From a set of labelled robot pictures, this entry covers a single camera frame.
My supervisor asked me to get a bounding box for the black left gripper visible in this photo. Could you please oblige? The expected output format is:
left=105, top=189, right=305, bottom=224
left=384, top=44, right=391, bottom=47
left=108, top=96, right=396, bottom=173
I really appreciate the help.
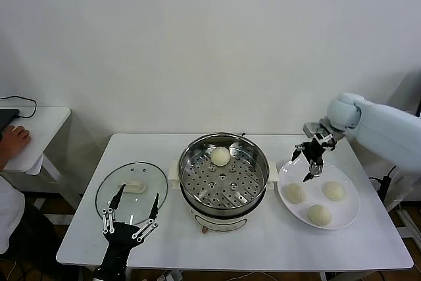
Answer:
left=98, top=184, right=161, bottom=275

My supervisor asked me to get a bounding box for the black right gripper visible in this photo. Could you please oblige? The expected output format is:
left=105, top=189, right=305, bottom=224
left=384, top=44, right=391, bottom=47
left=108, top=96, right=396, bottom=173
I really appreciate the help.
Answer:
left=291, top=139, right=326, bottom=182

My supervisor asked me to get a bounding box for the round glass pot lid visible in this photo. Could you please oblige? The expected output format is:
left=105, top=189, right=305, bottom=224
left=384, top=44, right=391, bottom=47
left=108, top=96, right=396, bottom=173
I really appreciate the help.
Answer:
left=95, top=161, right=169, bottom=228

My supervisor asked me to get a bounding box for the white steamed baozi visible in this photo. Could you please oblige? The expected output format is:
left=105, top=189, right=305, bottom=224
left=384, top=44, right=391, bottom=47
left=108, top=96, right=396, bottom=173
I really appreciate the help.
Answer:
left=209, top=146, right=231, bottom=166
left=307, top=204, right=332, bottom=228
left=284, top=183, right=307, bottom=204
left=321, top=181, right=347, bottom=202

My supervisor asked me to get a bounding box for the person's bare forearm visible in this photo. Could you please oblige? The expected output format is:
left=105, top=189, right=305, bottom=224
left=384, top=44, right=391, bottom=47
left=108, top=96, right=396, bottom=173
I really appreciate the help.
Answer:
left=0, top=141, right=16, bottom=172

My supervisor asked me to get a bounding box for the perforated steel steamer basket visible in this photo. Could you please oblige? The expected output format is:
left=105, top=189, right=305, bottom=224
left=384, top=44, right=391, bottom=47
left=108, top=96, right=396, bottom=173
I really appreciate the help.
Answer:
left=178, top=132, right=270, bottom=213

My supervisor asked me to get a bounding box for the steel steamer pot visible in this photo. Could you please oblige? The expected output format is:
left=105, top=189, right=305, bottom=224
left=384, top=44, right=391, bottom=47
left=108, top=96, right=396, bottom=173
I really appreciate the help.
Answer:
left=168, top=159, right=279, bottom=235

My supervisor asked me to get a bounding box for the person's bare hand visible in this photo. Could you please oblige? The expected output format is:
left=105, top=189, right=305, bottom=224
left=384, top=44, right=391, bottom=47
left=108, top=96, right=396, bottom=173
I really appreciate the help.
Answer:
left=2, top=125, right=32, bottom=156

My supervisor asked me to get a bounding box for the white oval plate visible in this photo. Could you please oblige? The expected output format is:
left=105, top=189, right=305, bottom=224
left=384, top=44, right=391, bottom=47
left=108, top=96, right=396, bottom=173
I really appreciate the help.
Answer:
left=277, top=158, right=361, bottom=231

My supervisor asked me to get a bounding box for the black power adapter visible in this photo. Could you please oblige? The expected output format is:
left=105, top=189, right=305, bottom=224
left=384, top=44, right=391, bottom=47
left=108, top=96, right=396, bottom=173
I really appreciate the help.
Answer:
left=368, top=175, right=393, bottom=203

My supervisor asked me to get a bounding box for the white side table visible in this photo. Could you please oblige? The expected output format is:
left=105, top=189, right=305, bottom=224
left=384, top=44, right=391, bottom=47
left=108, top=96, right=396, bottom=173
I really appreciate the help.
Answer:
left=0, top=107, right=83, bottom=226

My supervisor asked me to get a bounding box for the person in white shirt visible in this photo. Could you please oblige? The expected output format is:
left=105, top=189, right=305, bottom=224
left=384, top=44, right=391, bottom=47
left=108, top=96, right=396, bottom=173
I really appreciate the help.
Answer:
left=0, top=170, right=72, bottom=281

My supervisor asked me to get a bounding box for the dark laptop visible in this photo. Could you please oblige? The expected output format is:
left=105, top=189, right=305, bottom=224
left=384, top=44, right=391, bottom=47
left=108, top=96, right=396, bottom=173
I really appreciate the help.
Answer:
left=0, top=109, right=20, bottom=134

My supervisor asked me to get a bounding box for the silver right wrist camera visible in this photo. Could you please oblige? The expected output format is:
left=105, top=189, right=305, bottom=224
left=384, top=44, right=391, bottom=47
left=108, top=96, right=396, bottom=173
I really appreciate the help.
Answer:
left=302, top=122, right=325, bottom=139

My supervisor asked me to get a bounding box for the black laptop cable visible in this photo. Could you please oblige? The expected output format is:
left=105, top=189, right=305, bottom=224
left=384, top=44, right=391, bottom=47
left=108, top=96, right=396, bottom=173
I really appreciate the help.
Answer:
left=0, top=95, right=38, bottom=118

